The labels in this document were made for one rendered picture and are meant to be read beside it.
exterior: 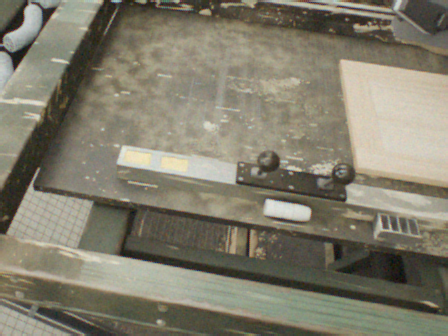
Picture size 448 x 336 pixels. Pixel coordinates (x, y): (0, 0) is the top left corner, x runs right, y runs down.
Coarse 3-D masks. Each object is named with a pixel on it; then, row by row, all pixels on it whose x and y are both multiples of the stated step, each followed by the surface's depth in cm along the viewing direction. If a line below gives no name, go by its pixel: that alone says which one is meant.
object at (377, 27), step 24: (144, 0) 133; (168, 0) 132; (192, 0) 131; (216, 0) 129; (240, 0) 128; (264, 0) 127; (288, 0) 129; (312, 0) 129; (288, 24) 131; (312, 24) 129; (336, 24) 128; (360, 24) 127; (384, 24) 126
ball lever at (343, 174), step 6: (336, 168) 74; (342, 168) 73; (348, 168) 73; (336, 174) 73; (342, 174) 73; (348, 174) 73; (354, 174) 73; (318, 180) 84; (324, 180) 84; (330, 180) 80; (336, 180) 74; (342, 180) 73; (348, 180) 73; (354, 180) 73; (318, 186) 84; (324, 186) 83; (330, 186) 83
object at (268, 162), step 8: (264, 152) 75; (272, 152) 74; (264, 160) 74; (272, 160) 74; (280, 160) 75; (256, 168) 85; (264, 168) 74; (272, 168) 74; (256, 176) 85; (264, 176) 84
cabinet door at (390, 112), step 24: (360, 72) 115; (384, 72) 116; (408, 72) 116; (360, 96) 108; (384, 96) 109; (408, 96) 110; (432, 96) 111; (360, 120) 102; (384, 120) 103; (408, 120) 104; (432, 120) 104; (360, 144) 97; (384, 144) 98; (408, 144) 98; (432, 144) 99; (360, 168) 93; (384, 168) 93; (408, 168) 93; (432, 168) 93
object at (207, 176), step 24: (120, 168) 87; (144, 168) 86; (192, 168) 87; (216, 168) 87; (216, 192) 87; (240, 192) 86; (264, 192) 85; (360, 192) 85; (384, 192) 85; (360, 216) 85; (408, 216) 83; (432, 216) 82
